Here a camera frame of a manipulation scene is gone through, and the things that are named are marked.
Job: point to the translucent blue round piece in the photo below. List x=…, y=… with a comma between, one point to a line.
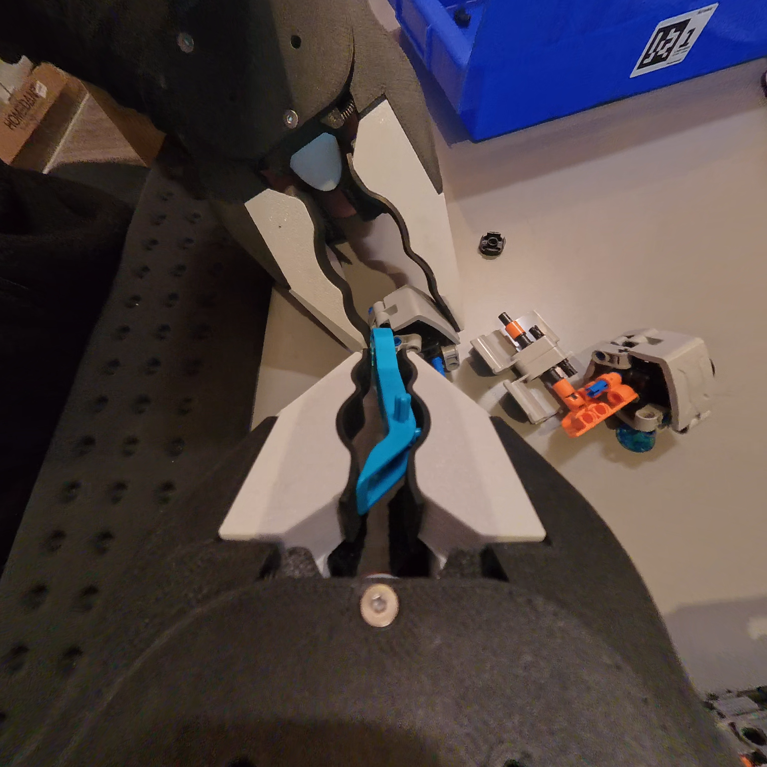
x=635, y=440

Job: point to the blue plastic bin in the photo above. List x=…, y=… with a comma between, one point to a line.
x=569, y=60

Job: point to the black dimpled panel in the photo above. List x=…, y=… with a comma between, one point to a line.
x=120, y=389

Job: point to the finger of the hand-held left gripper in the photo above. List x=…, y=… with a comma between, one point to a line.
x=413, y=198
x=287, y=239

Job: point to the dark grey round plate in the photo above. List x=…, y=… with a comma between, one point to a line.
x=492, y=243

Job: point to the grey shell block assembly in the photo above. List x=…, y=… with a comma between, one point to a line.
x=677, y=365

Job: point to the grey black wheel Lego assembly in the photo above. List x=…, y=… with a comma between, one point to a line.
x=413, y=305

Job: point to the grey orange axle assembly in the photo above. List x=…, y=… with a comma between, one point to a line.
x=539, y=359

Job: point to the light blue plastic tool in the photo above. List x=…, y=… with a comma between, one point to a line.
x=389, y=389

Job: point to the cardboard box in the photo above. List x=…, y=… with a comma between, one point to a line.
x=36, y=108

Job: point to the black wheel hub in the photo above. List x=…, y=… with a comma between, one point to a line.
x=428, y=341

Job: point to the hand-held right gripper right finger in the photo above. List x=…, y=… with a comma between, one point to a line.
x=479, y=479

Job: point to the person's left hand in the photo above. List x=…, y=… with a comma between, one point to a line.
x=343, y=205

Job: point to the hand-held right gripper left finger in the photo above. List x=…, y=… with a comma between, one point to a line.
x=281, y=479

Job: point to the grey orange toy robot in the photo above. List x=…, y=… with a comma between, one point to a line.
x=737, y=725

